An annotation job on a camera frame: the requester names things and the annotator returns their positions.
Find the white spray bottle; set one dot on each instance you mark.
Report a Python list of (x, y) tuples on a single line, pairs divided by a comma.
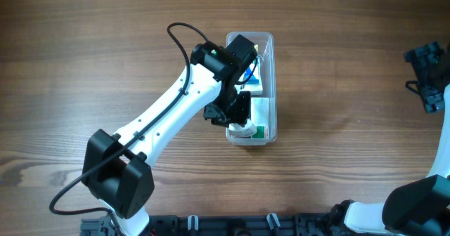
[(242, 131)]

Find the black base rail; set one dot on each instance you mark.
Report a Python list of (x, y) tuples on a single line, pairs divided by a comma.
[(272, 224)]

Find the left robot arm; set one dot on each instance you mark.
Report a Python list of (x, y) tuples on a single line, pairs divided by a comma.
[(119, 166)]

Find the blue VapoDrops lozenge box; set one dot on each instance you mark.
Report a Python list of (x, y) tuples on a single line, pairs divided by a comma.
[(251, 75)]

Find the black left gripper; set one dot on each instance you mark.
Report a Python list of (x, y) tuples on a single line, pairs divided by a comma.
[(229, 110)]

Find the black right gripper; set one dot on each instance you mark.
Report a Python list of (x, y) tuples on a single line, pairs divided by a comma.
[(425, 76)]

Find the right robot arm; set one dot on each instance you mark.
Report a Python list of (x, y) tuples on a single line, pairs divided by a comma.
[(420, 207)]

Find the white medicine box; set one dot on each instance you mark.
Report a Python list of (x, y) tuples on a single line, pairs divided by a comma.
[(256, 89)]

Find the clear plastic container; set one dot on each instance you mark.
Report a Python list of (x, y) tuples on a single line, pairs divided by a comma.
[(264, 43)]

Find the white green Panadol box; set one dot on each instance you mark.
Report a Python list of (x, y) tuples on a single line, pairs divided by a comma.
[(260, 117)]

